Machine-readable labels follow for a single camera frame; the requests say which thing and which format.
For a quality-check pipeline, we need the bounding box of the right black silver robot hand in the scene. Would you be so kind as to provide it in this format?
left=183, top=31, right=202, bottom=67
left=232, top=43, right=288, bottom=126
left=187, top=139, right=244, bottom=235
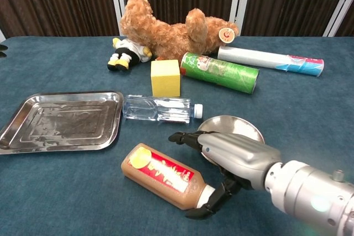
left=168, top=130, right=283, bottom=220

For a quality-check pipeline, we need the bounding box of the brown sauce bottle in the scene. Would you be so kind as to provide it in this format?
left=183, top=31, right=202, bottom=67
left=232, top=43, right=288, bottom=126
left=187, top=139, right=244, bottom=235
left=121, top=143, right=216, bottom=211

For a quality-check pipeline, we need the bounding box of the clear plastic water bottle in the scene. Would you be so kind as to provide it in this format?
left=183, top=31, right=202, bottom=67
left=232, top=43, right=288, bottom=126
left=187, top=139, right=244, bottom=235
left=122, top=94, right=204, bottom=125

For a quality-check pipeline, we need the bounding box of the round steel plate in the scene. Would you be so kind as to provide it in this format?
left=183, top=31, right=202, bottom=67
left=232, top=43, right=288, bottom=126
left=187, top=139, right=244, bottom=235
left=197, top=115, right=266, bottom=165

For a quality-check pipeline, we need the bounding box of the blue felt table mat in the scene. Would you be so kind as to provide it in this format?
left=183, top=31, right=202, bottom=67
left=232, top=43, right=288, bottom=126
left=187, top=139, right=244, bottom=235
left=0, top=35, right=354, bottom=236

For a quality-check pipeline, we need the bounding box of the green chips can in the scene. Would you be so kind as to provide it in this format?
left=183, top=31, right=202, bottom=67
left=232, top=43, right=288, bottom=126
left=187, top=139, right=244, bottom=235
left=180, top=51, right=260, bottom=95

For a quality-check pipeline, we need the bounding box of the rectangular steel tray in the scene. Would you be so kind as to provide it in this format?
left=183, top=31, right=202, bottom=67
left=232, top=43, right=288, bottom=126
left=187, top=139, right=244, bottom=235
left=0, top=90, right=124, bottom=155

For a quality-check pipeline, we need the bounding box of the white plastic wrap roll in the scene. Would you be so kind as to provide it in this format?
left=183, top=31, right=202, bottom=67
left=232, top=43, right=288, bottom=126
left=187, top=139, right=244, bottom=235
left=217, top=45, right=325, bottom=77

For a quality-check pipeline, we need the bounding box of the yellow foam cube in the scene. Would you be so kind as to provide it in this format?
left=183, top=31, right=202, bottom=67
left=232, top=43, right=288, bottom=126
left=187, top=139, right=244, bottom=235
left=150, top=59, right=181, bottom=98

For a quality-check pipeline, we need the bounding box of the small black yellow plush doll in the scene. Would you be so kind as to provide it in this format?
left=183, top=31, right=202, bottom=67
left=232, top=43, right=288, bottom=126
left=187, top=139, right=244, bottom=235
left=107, top=36, right=153, bottom=72

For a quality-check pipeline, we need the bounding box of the brown teddy bear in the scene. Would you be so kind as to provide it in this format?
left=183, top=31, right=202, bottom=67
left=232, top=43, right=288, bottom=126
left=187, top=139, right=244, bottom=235
left=119, top=0, right=240, bottom=61

